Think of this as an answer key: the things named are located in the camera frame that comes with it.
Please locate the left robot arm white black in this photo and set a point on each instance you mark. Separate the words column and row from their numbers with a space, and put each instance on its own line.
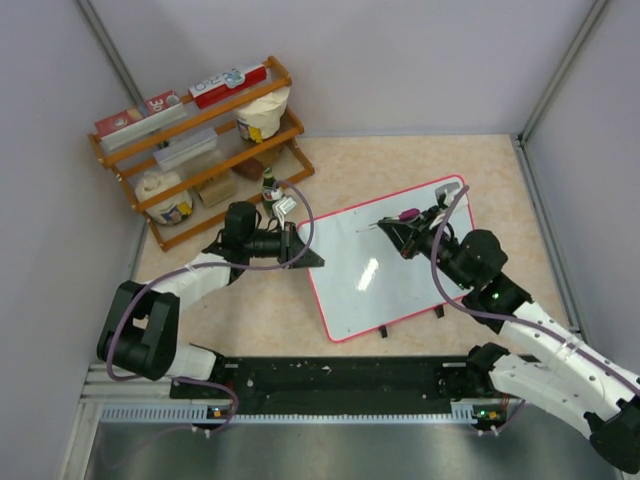
column 140, row 334

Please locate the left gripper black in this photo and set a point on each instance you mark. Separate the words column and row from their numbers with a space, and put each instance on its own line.
column 290, row 246

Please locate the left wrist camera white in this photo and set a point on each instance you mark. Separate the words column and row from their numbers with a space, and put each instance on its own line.
column 283, row 204

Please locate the clear plastic box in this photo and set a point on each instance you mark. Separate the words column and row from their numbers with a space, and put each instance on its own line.
column 185, row 149

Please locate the brown cardboard packet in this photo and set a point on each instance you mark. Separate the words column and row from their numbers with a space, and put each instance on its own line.
column 216, row 189

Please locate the green glass bottle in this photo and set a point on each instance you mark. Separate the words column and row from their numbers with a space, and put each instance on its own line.
column 271, row 192

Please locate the whiteboard stand foot right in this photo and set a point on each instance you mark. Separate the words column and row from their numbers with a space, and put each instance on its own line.
column 439, row 310

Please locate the red silver foil box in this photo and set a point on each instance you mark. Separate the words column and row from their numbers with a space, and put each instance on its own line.
column 157, row 112

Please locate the red white long box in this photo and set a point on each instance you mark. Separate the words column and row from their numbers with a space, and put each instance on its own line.
column 219, row 87

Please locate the marker pen with magenta cap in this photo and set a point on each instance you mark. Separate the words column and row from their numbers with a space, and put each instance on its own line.
column 402, row 218

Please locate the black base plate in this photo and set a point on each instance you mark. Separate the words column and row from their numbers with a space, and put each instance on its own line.
column 350, row 385

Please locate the white paper bag upper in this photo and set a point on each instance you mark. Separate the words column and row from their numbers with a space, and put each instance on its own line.
column 259, row 120

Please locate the orange wooden shelf rack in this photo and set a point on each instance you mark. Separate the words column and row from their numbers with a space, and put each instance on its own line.
column 129, row 162

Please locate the grey cable duct rail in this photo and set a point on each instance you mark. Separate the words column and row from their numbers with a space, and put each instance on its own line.
column 205, row 414

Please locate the whiteboard with pink frame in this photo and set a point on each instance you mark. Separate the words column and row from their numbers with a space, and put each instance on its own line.
column 364, row 283

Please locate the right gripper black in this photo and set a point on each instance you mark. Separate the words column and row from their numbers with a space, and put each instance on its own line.
column 409, row 236

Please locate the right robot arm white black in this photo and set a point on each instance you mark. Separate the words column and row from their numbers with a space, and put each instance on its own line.
column 569, row 379

